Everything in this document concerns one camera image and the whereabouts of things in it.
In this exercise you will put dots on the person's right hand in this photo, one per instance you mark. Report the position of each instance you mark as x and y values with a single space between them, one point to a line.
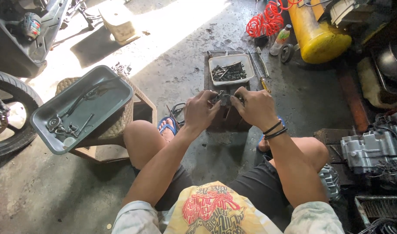
255 109

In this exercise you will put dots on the person's left hand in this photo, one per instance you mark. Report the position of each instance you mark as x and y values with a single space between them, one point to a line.
198 110

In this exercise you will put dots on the small dark metal engine part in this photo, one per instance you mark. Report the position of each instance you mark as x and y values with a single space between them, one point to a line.
225 97

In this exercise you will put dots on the black wrist bands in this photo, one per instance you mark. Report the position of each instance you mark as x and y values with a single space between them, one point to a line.
275 130

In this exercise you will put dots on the dark wooden work block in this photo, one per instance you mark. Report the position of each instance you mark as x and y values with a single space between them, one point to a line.
226 97

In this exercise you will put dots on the heap of dark bolts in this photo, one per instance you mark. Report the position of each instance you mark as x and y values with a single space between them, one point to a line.
228 72

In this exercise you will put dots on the white plastic tray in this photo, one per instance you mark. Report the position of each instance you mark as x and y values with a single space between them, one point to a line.
231 69

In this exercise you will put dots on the long metal tool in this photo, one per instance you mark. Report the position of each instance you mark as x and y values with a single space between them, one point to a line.
262 61

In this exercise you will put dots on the black compressor wheel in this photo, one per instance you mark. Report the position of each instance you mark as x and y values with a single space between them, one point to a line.
287 52

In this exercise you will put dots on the plastic bottle with green label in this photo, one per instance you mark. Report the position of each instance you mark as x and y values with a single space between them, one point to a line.
280 39

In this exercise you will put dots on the brown woven plastic stool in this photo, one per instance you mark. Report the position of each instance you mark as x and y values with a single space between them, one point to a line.
110 123

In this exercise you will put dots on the yellow air compressor tank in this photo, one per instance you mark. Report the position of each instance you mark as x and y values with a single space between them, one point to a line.
317 35

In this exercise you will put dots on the silver finned engine cylinder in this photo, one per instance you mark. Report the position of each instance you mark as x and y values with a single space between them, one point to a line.
330 182

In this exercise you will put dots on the black curved lever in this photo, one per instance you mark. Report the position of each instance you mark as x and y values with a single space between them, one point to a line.
88 95

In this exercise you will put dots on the thin metal rod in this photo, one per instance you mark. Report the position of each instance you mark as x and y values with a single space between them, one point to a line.
85 124

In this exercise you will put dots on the grey plastic tray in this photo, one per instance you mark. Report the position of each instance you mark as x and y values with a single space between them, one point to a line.
83 109

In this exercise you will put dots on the beige plastic stool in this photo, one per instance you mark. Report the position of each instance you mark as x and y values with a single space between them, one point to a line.
118 21

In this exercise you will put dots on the silver engine block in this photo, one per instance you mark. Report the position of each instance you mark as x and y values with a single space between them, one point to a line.
372 146

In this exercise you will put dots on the round metal gear part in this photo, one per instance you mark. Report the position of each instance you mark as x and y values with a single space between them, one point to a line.
54 123

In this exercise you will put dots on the black metal pot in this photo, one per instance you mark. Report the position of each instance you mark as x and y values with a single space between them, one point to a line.
392 60

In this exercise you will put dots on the grey scooter body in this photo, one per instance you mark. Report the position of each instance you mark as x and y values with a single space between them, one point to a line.
26 32

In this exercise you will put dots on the motorcycle wheel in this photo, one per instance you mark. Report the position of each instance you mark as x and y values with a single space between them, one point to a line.
8 112

